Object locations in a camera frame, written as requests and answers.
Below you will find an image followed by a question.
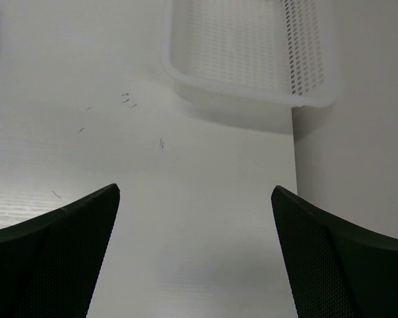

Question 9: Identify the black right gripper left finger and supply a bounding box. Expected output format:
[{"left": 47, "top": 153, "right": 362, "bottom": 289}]
[{"left": 0, "top": 184, "right": 120, "bottom": 318}]

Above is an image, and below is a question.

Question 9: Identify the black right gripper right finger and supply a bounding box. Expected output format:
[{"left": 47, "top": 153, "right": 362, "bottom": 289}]
[{"left": 271, "top": 185, "right": 398, "bottom": 317}]

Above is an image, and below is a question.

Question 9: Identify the white plastic basket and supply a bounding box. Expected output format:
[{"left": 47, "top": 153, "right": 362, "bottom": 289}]
[{"left": 161, "top": 1, "right": 342, "bottom": 108}]

